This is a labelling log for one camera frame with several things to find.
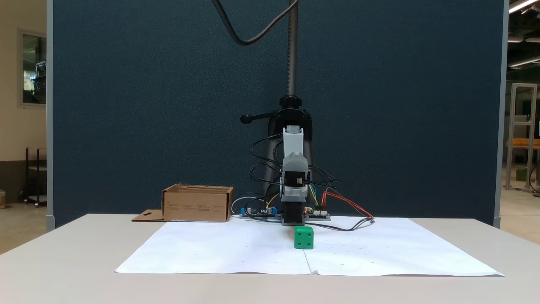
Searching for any dark circuit board red LED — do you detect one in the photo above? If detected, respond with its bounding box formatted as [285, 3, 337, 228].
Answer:
[305, 207, 331, 221]

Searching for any orange red wire bundle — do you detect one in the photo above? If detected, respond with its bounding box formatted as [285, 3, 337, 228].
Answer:
[321, 189, 375, 220]

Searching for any brown cardboard box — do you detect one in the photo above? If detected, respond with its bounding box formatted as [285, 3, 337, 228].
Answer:
[132, 183, 235, 223]

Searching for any orange table top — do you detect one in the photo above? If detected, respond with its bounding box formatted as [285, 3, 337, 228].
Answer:
[506, 138, 540, 149]

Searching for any dark blue partition panel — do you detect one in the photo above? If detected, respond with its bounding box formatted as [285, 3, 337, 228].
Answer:
[46, 0, 509, 231]

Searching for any grey hanging cable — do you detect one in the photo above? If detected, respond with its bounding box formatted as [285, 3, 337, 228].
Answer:
[211, 0, 299, 46]

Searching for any black base wire bundle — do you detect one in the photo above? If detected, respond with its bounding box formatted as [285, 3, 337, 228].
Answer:
[305, 217, 375, 232]

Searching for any green die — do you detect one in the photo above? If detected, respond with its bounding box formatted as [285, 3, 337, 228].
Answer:
[294, 226, 315, 250]

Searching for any ceiling strip light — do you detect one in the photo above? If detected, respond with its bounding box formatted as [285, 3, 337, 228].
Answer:
[508, 0, 540, 14]

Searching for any blue circuit board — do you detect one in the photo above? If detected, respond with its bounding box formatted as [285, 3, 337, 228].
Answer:
[240, 206, 280, 219]

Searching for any white cable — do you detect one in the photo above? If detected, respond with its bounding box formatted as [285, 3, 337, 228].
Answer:
[231, 195, 254, 217]

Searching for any white paper sheet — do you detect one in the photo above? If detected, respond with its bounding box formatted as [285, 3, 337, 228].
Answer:
[115, 220, 313, 275]
[297, 216, 505, 278]

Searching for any aluminium frame rack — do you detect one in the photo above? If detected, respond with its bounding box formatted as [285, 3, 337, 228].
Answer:
[505, 83, 539, 193]

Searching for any black shelf rack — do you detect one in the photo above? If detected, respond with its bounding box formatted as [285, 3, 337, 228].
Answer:
[23, 147, 47, 208]

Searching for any long black wire bundle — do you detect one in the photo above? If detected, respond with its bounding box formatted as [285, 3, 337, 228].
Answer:
[248, 134, 284, 187]

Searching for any black wrist wire loop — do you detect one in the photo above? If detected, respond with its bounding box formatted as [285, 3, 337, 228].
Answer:
[308, 166, 343, 187]

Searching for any wall window frame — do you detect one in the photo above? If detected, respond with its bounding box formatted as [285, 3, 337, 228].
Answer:
[17, 28, 47, 109]

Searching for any black camera stand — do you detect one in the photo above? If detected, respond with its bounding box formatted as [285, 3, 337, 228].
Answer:
[240, 0, 315, 199]

